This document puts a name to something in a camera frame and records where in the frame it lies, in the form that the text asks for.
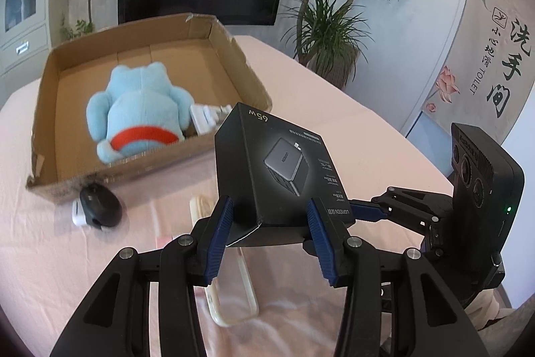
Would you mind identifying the beige phone case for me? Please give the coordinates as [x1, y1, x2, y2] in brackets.
[189, 195, 261, 327]

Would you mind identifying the black charger box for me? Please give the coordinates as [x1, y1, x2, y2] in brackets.
[215, 102, 355, 247]

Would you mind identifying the black computer mouse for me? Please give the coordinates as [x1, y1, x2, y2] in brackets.
[80, 183, 122, 229]

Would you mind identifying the white earbuds case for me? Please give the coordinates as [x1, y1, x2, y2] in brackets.
[72, 199, 87, 228]

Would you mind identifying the blue plush toy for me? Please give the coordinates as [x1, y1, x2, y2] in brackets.
[86, 62, 194, 164]

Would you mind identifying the pastel rubik's cube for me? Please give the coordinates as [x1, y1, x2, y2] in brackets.
[156, 235, 177, 249]

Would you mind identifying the toilet sign banner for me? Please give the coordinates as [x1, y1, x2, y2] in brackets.
[422, 0, 534, 142]

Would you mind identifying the pink tablecloth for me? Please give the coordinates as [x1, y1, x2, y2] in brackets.
[0, 34, 457, 357]

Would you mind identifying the cardboard box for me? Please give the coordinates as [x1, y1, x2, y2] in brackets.
[26, 14, 272, 203]

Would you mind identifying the grey filing cabinet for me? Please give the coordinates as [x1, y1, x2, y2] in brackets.
[1, 0, 51, 94]

